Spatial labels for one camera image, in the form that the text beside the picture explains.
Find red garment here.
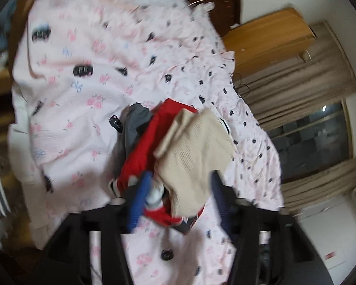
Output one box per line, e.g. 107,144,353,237
116,99,203,234

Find cream knit sweater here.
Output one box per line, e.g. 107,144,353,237
153,108,235,218

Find dark grey garment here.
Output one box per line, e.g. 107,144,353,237
109,102,153,178

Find dark window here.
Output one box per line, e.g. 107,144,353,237
267,102,353,183

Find beige curtain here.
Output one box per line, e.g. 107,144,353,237
246,21,356,211

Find pink cat print bedsheet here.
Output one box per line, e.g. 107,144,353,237
9,0,283,284

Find light wooden cabinet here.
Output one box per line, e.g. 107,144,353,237
222,7,316,77

